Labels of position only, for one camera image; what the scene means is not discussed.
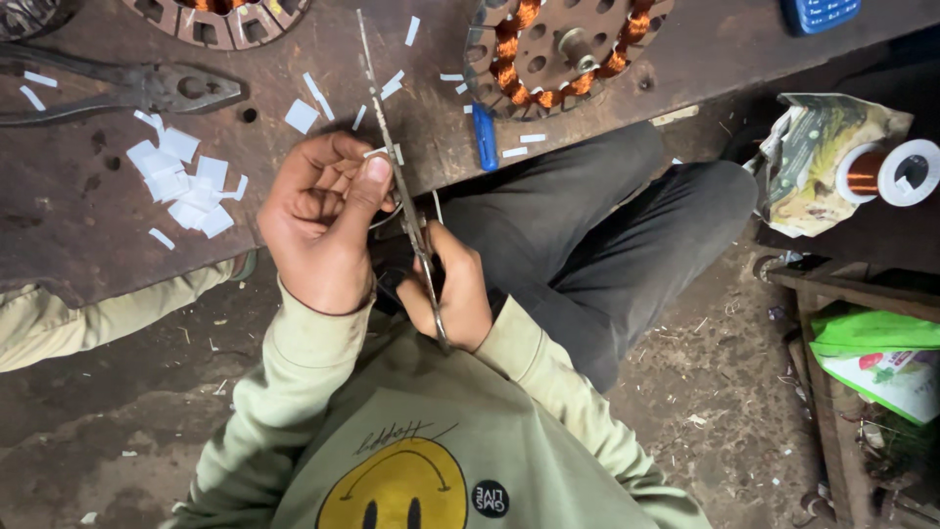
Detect square white paper scrap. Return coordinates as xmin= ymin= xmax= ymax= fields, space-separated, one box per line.
xmin=284 ymin=98 xmax=321 ymax=135

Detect blue pen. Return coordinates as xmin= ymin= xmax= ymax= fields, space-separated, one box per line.
xmin=471 ymin=102 xmax=499 ymax=173

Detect blue calculator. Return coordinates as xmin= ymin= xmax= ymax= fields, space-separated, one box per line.
xmin=779 ymin=0 xmax=863 ymax=37

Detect rusty iron pliers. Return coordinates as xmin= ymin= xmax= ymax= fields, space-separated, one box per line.
xmin=0 ymin=43 xmax=244 ymax=127

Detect person's left hand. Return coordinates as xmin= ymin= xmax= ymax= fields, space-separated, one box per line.
xmin=257 ymin=133 xmax=398 ymax=317

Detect person's green smiley sweatshirt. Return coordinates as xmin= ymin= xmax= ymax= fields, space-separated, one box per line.
xmin=163 ymin=312 xmax=713 ymax=529

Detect green plastic bag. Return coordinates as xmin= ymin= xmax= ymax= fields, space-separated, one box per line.
xmin=809 ymin=307 xmax=940 ymax=427

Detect person's right hand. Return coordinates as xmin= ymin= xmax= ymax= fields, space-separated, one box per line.
xmin=396 ymin=220 xmax=494 ymax=354

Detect camouflage cloth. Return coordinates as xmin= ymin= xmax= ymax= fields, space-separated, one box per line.
xmin=0 ymin=0 xmax=78 ymax=42

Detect bare metal motor stator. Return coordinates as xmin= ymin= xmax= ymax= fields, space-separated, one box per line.
xmin=120 ymin=0 xmax=314 ymax=51

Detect pile of cut paper squares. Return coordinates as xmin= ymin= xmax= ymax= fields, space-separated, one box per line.
xmin=125 ymin=109 xmax=250 ymax=240

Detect steel scissors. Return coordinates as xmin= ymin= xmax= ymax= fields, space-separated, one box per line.
xmin=355 ymin=9 xmax=451 ymax=351

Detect crumpled printed packet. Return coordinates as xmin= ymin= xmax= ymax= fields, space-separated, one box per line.
xmin=744 ymin=93 xmax=916 ymax=239

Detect copper wire spool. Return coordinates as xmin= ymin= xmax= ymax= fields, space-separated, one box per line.
xmin=835 ymin=138 xmax=940 ymax=209

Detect motor stator with copper winding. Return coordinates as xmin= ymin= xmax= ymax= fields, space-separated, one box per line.
xmin=462 ymin=0 xmax=677 ymax=123

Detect wooden crate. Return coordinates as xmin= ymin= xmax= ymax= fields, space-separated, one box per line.
xmin=752 ymin=253 xmax=940 ymax=529

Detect person's black trousers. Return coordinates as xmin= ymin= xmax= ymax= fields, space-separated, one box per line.
xmin=371 ymin=121 xmax=759 ymax=394

